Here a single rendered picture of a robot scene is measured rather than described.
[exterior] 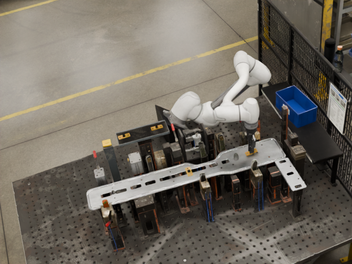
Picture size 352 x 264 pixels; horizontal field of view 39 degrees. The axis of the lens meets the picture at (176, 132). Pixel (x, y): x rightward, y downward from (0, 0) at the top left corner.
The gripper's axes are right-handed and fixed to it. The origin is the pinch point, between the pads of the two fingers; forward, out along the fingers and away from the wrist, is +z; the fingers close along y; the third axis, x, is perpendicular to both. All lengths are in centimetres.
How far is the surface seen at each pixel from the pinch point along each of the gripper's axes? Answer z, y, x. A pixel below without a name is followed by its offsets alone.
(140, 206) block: 4, 21, -83
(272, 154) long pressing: 5.2, 6.2, 13.2
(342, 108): -31, 16, 55
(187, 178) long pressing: 6.4, 6.3, -48.2
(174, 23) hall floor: 106, -382, 34
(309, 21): 26, -182, 135
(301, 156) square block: 2.8, 17.1, 29.2
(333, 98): -31, 6, 55
